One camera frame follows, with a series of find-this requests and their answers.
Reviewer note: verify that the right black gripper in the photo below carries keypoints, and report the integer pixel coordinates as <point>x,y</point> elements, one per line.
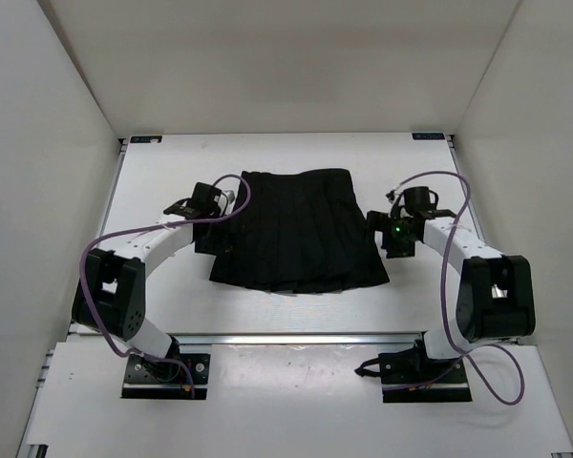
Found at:
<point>377,221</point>

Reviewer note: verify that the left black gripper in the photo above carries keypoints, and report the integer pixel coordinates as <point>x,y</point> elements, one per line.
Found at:
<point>224,244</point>

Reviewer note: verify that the black pleated skirt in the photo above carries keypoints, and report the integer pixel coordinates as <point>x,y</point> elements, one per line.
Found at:
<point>300,234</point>

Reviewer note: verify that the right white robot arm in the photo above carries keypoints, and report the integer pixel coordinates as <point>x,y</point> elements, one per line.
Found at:
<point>486,296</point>

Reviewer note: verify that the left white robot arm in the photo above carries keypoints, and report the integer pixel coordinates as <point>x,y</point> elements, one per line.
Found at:
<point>117,278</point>

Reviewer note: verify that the right blue table label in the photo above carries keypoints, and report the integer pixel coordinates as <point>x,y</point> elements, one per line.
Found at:
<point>428,136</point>

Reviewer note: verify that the blue table label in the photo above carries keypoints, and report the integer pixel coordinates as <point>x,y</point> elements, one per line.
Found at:
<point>428,136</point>
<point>145,139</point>

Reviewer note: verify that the left blue table label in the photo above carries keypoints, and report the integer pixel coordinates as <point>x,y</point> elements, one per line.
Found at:
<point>145,139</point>

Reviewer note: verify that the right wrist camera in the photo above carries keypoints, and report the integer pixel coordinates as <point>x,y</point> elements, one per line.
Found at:
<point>394,195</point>

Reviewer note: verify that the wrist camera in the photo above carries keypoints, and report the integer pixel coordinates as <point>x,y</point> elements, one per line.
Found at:
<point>226,199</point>
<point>394,195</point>

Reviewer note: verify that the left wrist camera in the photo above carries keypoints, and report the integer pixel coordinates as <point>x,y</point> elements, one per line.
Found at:
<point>226,199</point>

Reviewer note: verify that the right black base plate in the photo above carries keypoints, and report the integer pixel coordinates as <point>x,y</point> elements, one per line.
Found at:
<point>411,377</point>

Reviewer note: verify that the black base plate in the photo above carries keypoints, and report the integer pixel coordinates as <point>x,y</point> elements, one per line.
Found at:
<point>411,377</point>
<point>144,380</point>

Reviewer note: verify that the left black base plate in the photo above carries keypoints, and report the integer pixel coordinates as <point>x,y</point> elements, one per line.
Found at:
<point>144,380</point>

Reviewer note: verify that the aluminium front rail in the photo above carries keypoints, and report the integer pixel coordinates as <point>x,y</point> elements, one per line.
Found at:
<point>297,338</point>

